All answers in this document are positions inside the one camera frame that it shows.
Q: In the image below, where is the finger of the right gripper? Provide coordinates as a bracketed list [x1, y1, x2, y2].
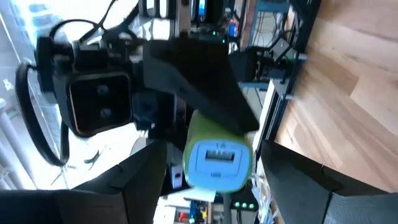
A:
[149, 123, 189, 149]
[142, 39, 261, 137]

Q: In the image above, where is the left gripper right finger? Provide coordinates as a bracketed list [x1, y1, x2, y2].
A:
[261, 139, 398, 224]

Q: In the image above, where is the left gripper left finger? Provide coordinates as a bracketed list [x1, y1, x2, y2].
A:
[0, 139, 168, 224]

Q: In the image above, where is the green USB charger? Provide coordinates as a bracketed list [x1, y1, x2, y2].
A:
[182, 110, 254, 193]

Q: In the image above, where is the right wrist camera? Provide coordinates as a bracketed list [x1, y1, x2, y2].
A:
[60, 71, 134, 138]

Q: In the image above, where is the white cable bundle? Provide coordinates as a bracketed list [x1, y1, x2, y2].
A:
[250, 175, 279, 224]

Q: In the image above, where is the black aluminium table frame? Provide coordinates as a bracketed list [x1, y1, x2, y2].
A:
[254, 0, 323, 147]

